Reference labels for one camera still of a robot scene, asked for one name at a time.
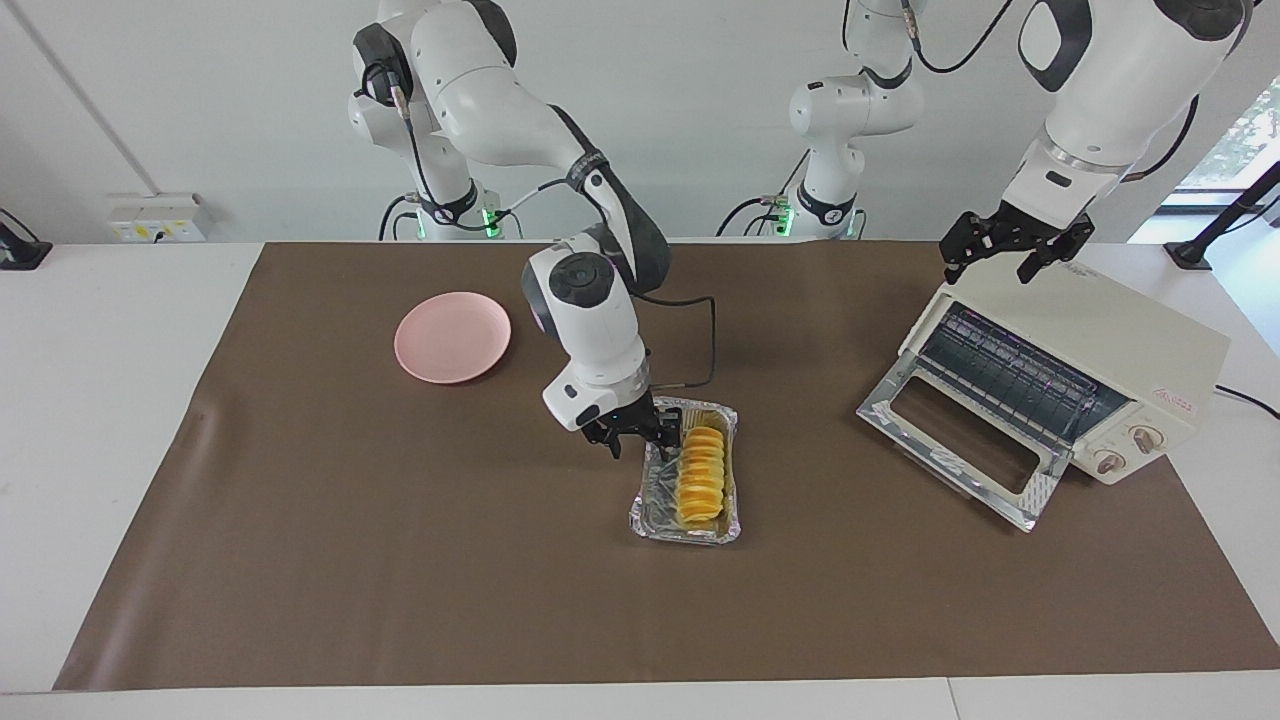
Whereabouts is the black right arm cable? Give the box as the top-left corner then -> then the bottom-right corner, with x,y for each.
393,84 -> 718,392

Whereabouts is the black stand with pole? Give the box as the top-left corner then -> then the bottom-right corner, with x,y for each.
1162,158 -> 1280,272

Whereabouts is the black table clamp mount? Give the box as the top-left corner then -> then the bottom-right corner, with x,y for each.
0,207 -> 54,272

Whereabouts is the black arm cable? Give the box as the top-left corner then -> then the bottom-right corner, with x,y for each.
393,84 -> 718,392
895,0 -> 1201,185

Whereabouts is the black oven power cord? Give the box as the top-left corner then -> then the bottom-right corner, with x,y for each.
1214,384 -> 1280,422

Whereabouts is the sliced yellow bread loaf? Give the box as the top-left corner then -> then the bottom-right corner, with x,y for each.
675,425 -> 729,532

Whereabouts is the pink round plate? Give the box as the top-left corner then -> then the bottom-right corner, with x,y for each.
392,290 -> 514,387

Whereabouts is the glass oven door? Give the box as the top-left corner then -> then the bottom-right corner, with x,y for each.
855,350 -> 1074,534

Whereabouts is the brown table mat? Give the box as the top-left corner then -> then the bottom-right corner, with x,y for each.
52,239 -> 1280,694

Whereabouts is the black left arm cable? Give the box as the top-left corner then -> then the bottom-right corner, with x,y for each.
895,0 -> 1201,185

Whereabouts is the black right base cable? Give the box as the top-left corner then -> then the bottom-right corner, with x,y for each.
377,193 -> 416,242

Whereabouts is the cream toaster oven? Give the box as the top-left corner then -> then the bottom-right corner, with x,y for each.
897,254 -> 1233,488

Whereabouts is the black left base cable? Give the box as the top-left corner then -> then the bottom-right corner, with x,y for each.
714,152 -> 811,241

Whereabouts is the black base cable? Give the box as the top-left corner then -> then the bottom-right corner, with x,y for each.
714,152 -> 811,241
377,193 -> 416,242

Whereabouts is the metal oven wire rack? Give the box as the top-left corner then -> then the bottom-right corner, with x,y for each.
918,303 -> 1129,448

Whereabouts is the aluminium foil tray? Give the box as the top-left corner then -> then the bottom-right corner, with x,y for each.
628,395 -> 743,548

